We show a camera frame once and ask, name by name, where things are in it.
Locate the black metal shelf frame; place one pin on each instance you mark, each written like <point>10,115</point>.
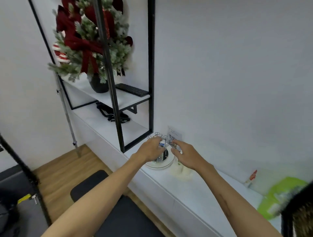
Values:
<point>151,73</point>

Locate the person's right forearm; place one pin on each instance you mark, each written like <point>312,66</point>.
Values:
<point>234,202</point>

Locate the clear glass cup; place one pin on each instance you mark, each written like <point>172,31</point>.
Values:
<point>161,156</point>

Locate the person's left forearm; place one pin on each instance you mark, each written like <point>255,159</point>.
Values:
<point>97,197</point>

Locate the white shelf board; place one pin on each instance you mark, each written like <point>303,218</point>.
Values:
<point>123,99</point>

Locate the cream white container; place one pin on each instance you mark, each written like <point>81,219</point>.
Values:
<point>179,172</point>

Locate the green packet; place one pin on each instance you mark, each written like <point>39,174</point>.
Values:
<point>281,195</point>

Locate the black tripod leg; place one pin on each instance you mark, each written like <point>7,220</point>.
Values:
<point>24,171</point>

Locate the frosted christmas tree red ribbons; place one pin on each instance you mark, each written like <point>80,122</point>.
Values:
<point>83,44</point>

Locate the black keyboard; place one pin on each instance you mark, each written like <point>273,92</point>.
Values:
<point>132,89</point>

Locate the person's right thumb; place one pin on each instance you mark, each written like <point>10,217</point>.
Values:
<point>175,152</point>

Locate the white packet red label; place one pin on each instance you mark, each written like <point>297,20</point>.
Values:
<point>251,178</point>

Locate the silver metal pole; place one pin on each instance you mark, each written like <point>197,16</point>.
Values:
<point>66,114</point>

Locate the white code card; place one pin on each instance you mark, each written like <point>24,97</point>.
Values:
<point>174,134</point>

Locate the black padded stool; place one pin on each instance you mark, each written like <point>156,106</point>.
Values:
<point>122,219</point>

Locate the yellow tag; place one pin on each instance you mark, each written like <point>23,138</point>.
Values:
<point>24,198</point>

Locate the black plant pot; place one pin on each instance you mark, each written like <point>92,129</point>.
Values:
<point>97,85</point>

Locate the white round tray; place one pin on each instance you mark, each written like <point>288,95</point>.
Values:
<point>168,161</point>

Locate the person's right hand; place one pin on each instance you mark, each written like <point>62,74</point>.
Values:
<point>189,156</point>

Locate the person's left fingers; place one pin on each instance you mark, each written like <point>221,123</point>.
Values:
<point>159,142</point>

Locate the dark grey equipment case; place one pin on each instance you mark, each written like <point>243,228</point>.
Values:
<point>27,217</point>

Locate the person's left hand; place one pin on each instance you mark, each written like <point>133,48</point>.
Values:
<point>148,150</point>

